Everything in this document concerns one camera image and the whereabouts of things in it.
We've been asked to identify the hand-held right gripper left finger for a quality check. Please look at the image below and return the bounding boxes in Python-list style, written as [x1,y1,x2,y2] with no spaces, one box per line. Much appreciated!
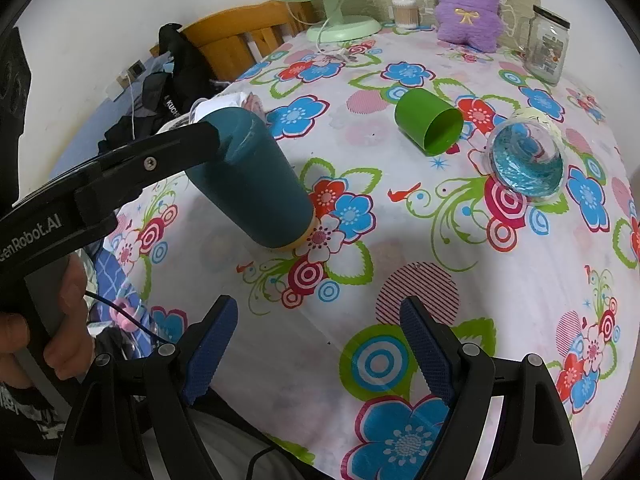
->
[54,295,239,480]

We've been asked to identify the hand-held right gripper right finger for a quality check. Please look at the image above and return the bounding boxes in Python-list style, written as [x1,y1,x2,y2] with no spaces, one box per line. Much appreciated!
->
[399,295,584,480]

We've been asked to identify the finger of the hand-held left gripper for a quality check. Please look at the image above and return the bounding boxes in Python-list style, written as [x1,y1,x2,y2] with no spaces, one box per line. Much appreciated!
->
[75,121,231,213]

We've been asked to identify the dark teal cup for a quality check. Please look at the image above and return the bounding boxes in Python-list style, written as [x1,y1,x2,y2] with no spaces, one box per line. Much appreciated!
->
[184,108,316,251]

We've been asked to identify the clear glass cup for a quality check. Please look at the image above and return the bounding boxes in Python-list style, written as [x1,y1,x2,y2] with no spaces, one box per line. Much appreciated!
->
[484,108,569,206]

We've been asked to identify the green plastic cup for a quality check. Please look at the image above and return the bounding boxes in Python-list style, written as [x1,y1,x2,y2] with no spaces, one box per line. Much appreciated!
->
[394,87,464,157]

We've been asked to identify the black bag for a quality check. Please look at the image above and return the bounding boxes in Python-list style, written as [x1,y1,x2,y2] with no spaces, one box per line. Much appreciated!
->
[97,23,221,161]

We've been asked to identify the floral tablecloth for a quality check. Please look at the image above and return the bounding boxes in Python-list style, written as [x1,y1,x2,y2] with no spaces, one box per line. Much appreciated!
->
[102,22,640,480]

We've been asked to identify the cotton swab container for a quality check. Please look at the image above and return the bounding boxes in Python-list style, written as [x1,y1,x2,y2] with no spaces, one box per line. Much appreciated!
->
[390,0,421,30]

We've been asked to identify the glass jar with label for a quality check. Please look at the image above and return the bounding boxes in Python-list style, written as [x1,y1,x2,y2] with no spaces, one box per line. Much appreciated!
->
[524,4,571,86]

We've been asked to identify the purple plush toy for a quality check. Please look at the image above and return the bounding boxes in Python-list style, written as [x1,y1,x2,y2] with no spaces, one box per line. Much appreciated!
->
[431,0,503,54]

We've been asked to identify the black cable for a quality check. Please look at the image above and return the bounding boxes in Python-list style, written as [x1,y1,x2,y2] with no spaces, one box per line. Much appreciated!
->
[84,290,173,348]

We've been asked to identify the white fan cord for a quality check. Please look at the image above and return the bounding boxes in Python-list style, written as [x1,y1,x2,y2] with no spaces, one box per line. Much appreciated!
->
[286,2,361,63]

